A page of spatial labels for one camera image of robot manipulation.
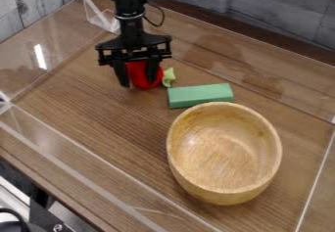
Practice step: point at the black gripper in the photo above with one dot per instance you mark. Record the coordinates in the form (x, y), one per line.
(133, 45)

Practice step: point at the red felt strawberry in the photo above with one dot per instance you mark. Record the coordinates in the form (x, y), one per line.
(137, 77)

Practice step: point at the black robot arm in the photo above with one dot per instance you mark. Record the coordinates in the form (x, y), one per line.
(132, 9)

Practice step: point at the green rectangular block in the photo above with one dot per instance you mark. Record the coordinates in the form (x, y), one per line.
(186, 96)

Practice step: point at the wooden bowl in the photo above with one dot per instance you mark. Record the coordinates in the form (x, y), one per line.
(224, 152)

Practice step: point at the clear acrylic corner bracket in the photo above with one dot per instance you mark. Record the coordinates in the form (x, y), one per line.
(100, 18)

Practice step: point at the clear acrylic enclosure wall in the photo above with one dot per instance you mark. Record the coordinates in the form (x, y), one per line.
(86, 139)

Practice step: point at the black metal mount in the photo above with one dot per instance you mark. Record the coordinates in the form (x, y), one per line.
(42, 221)

